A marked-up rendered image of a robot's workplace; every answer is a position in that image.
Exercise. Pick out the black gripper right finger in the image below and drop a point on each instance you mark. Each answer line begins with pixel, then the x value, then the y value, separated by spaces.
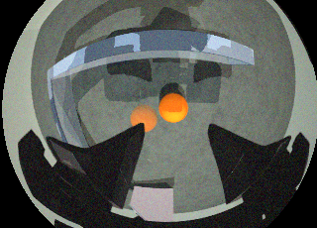
pixel 241 162

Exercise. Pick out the clear l-shaped low wall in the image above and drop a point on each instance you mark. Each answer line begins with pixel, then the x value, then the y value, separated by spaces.
pixel 64 99

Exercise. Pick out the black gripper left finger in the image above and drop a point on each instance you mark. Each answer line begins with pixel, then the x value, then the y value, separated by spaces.
pixel 108 166

